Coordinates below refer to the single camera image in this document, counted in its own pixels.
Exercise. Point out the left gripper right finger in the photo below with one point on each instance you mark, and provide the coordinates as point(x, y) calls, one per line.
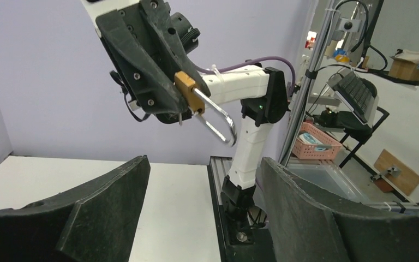
point(310, 223)

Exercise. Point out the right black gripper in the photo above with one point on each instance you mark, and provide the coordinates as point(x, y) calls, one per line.
point(148, 44)

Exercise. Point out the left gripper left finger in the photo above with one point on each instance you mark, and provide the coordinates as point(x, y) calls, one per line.
point(94, 221)

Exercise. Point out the small brass padlock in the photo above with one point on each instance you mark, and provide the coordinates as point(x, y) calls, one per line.
point(198, 102)

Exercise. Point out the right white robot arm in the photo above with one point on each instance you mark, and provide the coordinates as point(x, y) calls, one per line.
point(255, 98)

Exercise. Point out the pink plastic basket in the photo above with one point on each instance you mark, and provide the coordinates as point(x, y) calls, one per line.
point(314, 144)

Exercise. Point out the black keyboard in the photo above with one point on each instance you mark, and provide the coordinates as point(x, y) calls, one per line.
point(358, 94)

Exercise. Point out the cardboard box on shelf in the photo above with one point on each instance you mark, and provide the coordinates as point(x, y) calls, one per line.
point(405, 65)

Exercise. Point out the aluminium frame rail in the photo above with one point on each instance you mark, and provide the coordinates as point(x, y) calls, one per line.
point(242, 235)

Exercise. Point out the vertical aluminium post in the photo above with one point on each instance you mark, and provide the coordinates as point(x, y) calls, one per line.
point(299, 110)

